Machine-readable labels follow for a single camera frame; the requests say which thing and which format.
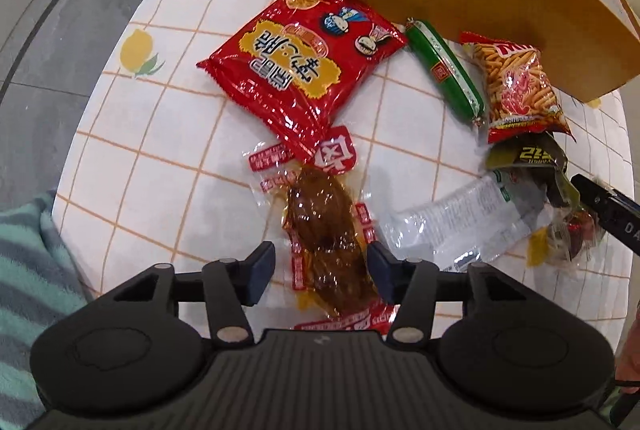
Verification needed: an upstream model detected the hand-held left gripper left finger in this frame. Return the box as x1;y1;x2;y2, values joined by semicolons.
100;241;277;345

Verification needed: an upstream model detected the person's right forearm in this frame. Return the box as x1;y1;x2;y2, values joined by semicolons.
614;305;640;393

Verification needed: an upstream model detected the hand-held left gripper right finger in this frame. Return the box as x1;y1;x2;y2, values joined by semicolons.
366;240;551;345

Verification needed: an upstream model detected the small clear red snack packet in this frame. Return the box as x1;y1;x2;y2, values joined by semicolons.
529;205;607;267

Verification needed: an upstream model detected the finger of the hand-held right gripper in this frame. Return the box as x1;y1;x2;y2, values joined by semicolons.
570;174;640;256

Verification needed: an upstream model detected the large red snack bag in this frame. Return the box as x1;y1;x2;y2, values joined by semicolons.
196;0;408;161

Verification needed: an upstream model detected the clear braised meat packet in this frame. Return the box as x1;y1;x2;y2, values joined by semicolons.
247;125;401;332

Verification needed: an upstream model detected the clear white plastic packet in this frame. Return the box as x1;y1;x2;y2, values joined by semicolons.
385;175;551;272

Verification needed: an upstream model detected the green sausage stick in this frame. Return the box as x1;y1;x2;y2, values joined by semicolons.
404;18;487;127

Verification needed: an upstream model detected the orange stick snack bag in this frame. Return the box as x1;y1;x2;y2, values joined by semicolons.
460;31;575;145

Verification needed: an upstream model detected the black yellow snack packet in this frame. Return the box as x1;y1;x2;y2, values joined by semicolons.
487;133;581;207

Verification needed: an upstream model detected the teal striped blanket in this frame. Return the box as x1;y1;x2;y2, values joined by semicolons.
0;187;101;430

